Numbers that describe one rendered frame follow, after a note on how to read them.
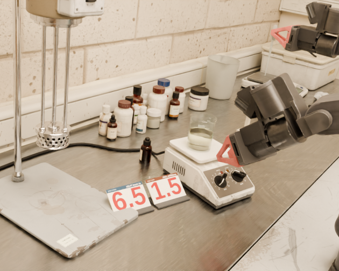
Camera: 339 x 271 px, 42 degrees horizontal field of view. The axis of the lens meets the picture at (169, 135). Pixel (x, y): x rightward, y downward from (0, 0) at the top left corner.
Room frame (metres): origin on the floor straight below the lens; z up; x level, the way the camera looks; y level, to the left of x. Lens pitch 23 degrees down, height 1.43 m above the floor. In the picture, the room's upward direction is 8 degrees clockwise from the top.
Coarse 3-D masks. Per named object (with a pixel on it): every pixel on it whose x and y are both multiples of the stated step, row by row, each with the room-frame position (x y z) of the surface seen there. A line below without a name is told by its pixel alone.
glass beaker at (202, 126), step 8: (200, 112) 1.01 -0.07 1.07; (192, 120) 0.97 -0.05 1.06; (200, 120) 1.01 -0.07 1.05; (208, 120) 1.01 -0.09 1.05; (192, 128) 0.96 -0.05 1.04; (200, 128) 0.95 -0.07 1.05; (208, 128) 0.95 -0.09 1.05; (192, 136) 0.96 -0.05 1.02; (200, 136) 0.95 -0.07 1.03; (208, 136) 0.96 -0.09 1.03; (192, 144) 0.96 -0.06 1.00; (200, 144) 0.95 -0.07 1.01; (208, 144) 0.96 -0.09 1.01; (200, 152) 0.95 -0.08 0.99
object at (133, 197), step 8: (112, 192) 0.81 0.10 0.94; (120, 192) 0.81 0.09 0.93; (128, 192) 0.82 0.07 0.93; (136, 192) 0.83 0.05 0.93; (144, 192) 0.84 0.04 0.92; (112, 200) 0.79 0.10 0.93; (120, 200) 0.80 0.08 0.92; (128, 200) 0.81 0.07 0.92; (136, 200) 0.82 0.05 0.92; (144, 200) 0.83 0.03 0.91; (120, 208) 0.79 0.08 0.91
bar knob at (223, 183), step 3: (225, 174) 0.90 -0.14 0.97; (216, 177) 0.90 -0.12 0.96; (219, 177) 0.90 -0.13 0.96; (222, 177) 0.89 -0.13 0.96; (225, 177) 0.89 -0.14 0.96; (216, 180) 0.89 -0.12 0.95; (219, 180) 0.90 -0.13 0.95; (222, 180) 0.88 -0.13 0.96; (225, 180) 0.90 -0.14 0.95; (216, 183) 0.88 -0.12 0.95; (219, 183) 0.88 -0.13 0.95; (222, 183) 0.88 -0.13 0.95; (225, 183) 0.90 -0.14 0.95; (219, 186) 0.88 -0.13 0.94; (222, 186) 0.88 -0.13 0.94; (225, 186) 0.89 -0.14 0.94
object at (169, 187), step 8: (176, 176) 0.92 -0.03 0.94; (152, 184) 0.87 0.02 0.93; (160, 184) 0.88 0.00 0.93; (168, 184) 0.89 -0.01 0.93; (176, 184) 0.90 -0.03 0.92; (152, 192) 0.85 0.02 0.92; (160, 192) 0.86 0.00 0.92; (168, 192) 0.87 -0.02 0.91; (176, 192) 0.88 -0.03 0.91; (184, 192) 0.89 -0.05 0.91
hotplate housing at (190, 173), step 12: (168, 156) 0.98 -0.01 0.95; (180, 156) 0.96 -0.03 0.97; (228, 156) 0.99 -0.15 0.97; (168, 168) 0.98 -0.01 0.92; (180, 168) 0.94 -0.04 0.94; (192, 168) 0.92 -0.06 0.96; (204, 168) 0.91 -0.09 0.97; (180, 180) 0.94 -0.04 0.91; (192, 180) 0.91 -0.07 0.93; (204, 180) 0.89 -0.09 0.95; (204, 192) 0.88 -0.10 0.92; (240, 192) 0.90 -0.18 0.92; (252, 192) 0.93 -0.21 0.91; (216, 204) 0.85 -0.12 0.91
